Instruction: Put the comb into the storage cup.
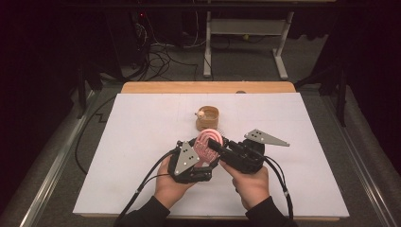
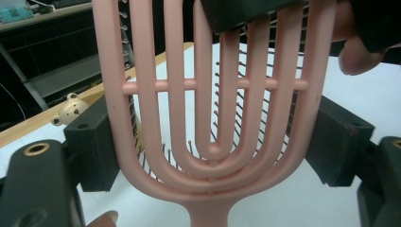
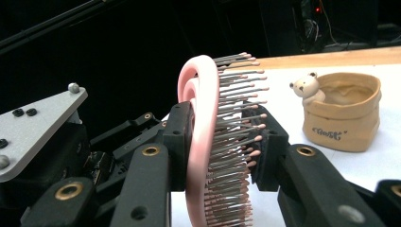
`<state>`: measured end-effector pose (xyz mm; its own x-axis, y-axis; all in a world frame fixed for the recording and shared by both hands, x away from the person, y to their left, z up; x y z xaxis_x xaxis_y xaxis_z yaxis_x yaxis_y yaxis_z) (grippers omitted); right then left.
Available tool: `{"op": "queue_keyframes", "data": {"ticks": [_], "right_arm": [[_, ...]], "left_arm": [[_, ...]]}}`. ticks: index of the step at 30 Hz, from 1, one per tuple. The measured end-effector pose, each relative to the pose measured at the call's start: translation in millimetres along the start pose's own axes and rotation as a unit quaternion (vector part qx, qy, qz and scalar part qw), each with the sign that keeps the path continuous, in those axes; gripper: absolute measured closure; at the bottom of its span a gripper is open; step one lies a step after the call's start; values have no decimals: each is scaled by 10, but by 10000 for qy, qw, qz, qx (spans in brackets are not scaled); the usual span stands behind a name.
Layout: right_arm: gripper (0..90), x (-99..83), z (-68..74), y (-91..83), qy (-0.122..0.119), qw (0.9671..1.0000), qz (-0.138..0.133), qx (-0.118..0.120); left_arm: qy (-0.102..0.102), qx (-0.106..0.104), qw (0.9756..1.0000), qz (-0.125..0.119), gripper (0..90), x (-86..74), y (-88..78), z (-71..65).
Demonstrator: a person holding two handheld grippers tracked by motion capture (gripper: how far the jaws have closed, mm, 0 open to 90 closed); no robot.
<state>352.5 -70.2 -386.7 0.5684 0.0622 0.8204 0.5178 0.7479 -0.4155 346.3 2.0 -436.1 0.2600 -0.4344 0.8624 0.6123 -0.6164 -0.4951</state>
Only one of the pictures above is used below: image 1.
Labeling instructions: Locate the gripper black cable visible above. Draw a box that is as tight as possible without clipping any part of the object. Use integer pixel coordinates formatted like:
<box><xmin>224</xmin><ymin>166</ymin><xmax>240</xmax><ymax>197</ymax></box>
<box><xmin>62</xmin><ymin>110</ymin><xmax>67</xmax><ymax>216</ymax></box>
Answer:
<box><xmin>262</xmin><ymin>155</ymin><xmax>294</xmax><ymax>220</ymax></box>
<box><xmin>113</xmin><ymin>148</ymin><xmax>180</xmax><ymax>227</ymax></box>

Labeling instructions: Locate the wooden table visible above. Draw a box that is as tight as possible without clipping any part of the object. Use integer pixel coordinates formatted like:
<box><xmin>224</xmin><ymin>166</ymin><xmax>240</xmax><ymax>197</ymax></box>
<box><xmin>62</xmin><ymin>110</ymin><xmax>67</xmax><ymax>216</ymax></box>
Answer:
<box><xmin>78</xmin><ymin>80</ymin><xmax>341</xmax><ymax>221</ymax></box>

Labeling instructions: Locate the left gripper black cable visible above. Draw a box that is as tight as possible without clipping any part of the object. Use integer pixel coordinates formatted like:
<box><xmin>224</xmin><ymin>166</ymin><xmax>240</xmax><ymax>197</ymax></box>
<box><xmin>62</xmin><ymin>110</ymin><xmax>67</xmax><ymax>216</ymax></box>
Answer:
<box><xmin>113</xmin><ymin>148</ymin><xmax>180</xmax><ymax>227</ymax></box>

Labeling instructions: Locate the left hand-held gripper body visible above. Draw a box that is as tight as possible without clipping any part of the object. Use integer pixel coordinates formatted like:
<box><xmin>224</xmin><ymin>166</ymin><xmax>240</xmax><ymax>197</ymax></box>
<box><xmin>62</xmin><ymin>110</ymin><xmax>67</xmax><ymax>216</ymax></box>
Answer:
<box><xmin>167</xmin><ymin>140</ymin><xmax>213</xmax><ymax>184</ymax></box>

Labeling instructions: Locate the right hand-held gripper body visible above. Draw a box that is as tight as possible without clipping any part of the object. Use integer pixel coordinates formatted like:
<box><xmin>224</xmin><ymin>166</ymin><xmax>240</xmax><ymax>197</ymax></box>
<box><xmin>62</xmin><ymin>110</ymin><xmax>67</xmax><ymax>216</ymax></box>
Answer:
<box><xmin>219</xmin><ymin>129</ymin><xmax>290</xmax><ymax>175</ymax></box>

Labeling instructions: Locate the white metal stand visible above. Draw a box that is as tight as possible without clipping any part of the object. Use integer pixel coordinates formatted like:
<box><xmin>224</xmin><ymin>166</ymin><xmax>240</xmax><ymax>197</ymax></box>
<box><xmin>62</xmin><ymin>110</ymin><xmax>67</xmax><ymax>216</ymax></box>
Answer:
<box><xmin>202</xmin><ymin>10</ymin><xmax>295</xmax><ymax>80</ymax></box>

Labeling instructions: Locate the pink hairbrush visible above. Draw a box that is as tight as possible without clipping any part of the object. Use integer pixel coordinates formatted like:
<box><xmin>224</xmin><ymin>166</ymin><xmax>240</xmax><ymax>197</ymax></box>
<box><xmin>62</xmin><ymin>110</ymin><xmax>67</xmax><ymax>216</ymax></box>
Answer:
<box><xmin>192</xmin><ymin>128</ymin><xmax>226</xmax><ymax>168</ymax></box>

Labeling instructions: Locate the tangle of floor cables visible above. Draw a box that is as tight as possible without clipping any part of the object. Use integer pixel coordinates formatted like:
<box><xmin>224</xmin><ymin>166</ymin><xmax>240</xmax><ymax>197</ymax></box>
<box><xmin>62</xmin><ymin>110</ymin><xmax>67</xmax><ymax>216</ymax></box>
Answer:
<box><xmin>133</xmin><ymin>12</ymin><xmax>206</xmax><ymax>81</ymax></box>

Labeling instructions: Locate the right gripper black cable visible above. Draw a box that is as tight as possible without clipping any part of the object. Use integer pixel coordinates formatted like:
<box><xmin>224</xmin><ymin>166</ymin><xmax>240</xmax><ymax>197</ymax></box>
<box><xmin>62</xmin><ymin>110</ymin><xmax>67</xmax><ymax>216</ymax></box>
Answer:
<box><xmin>262</xmin><ymin>155</ymin><xmax>294</xmax><ymax>220</ymax></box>

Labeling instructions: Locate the round wooden cup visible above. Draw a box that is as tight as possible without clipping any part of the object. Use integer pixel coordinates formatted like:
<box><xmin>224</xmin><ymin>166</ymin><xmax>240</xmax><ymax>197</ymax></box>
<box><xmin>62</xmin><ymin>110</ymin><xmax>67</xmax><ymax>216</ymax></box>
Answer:
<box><xmin>195</xmin><ymin>105</ymin><xmax>220</xmax><ymax>132</ymax></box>

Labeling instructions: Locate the person's right hand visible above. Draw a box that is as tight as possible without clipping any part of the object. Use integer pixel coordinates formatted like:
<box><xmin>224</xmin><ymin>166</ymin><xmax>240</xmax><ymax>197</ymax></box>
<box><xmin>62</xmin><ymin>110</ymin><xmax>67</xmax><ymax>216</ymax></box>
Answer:
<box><xmin>219</xmin><ymin>160</ymin><xmax>271</xmax><ymax>211</ymax></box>

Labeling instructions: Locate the person's left hand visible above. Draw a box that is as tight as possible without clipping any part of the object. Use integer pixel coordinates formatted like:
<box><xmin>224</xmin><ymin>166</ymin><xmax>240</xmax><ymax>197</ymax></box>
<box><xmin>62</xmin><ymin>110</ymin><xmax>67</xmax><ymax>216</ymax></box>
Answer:
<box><xmin>153</xmin><ymin>155</ymin><xmax>199</xmax><ymax>210</ymax></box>

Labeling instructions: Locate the white board sheet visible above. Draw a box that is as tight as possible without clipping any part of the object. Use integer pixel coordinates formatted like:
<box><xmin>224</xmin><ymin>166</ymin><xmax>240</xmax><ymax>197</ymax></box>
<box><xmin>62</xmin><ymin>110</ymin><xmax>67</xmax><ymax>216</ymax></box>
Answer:
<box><xmin>72</xmin><ymin>92</ymin><xmax>350</xmax><ymax>219</ymax></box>

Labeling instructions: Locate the metal floor rail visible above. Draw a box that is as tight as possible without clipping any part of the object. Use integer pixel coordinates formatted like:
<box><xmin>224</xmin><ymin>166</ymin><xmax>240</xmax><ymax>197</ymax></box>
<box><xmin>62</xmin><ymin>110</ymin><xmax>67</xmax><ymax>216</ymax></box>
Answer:
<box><xmin>321</xmin><ymin>94</ymin><xmax>401</xmax><ymax>227</ymax></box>
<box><xmin>18</xmin><ymin>89</ymin><xmax>96</xmax><ymax>227</ymax></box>

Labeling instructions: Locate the dark stand leg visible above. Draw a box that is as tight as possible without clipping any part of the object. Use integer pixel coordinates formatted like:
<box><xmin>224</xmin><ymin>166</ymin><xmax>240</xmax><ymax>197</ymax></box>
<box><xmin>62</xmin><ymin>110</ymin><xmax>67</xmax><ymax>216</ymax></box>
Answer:
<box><xmin>294</xmin><ymin>62</ymin><xmax>348</xmax><ymax>128</ymax></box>
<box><xmin>75</xmin><ymin>60</ymin><xmax>127</xmax><ymax>119</ymax></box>

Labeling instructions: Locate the black floor cable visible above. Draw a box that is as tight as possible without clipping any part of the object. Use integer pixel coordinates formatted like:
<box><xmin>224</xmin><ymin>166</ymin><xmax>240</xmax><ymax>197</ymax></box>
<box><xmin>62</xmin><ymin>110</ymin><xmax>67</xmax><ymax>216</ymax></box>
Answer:
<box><xmin>74</xmin><ymin>96</ymin><xmax>117</xmax><ymax>175</ymax></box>

